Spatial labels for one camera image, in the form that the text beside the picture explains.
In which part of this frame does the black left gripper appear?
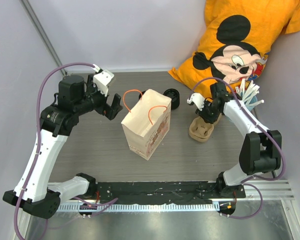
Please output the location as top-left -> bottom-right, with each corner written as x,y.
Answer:
74,74 -> 123,120

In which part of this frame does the brown pulp cup carrier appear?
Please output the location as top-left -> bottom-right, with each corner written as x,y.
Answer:
188,114 -> 222,143

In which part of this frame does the printed paper takeout bag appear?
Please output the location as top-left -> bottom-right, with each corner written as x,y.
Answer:
121,89 -> 172,161

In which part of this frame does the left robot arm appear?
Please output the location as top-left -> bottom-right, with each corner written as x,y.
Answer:
3,69 -> 123,220

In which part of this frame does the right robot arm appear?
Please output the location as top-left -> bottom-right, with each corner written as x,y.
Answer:
187,81 -> 283,198

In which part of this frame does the black coffee cup near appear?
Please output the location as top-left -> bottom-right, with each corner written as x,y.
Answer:
138,90 -> 147,100

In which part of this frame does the black coffee cup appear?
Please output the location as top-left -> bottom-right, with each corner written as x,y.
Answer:
138,90 -> 147,100
163,88 -> 180,110

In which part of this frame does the black coffee cup far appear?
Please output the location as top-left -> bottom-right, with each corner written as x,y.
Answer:
163,88 -> 180,110

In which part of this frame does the blue straw holder cup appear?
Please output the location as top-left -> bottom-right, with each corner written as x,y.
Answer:
226,93 -> 258,122

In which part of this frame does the white wrapped straws bundle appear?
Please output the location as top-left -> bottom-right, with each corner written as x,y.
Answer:
235,80 -> 265,107

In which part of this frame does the orange Mickey Mouse pillow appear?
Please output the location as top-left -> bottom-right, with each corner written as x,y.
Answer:
169,0 -> 300,98

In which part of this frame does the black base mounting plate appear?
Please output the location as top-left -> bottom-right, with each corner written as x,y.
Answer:
78,181 -> 246,205

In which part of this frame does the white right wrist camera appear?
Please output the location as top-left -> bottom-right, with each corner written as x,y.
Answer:
186,92 -> 205,111

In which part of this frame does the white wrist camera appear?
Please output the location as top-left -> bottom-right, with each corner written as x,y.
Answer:
93,69 -> 114,97
186,92 -> 205,111

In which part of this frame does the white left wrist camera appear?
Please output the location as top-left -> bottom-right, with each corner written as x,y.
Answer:
93,69 -> 114,97

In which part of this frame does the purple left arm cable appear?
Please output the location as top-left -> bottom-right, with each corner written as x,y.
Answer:
13,62 -> 118,240

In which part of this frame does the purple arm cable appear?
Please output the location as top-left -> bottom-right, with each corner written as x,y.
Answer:
191,76 -> 286,220
13,62 -> 118,240

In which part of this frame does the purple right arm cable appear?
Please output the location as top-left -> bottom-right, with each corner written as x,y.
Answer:
191,76 -> 286,220

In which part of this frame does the white slotted cable duct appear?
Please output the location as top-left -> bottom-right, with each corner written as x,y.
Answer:
57,201 -> 220,214

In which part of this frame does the aluminium corner frame post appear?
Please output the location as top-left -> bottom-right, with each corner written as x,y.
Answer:
19,0 -> 63,67

